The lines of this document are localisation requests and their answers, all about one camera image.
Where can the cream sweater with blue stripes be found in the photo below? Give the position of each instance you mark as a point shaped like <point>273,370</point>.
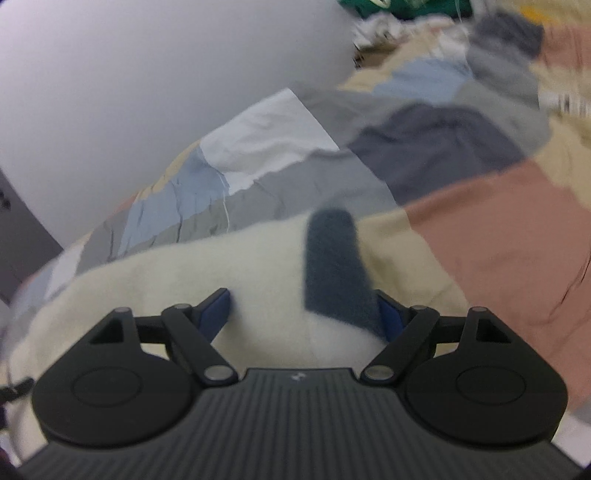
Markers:
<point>184,267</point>

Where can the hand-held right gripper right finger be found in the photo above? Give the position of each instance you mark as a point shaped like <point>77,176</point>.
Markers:
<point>391,321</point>

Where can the white crumpled clothes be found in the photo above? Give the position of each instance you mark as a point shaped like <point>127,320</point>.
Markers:
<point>378,30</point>

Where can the grey door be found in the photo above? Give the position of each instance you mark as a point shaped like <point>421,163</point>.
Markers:
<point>23,240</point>

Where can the patchwork bed cover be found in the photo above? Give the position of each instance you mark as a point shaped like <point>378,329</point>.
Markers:
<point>485,230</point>

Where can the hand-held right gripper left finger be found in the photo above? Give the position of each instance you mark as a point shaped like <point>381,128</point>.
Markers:
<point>214,311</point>

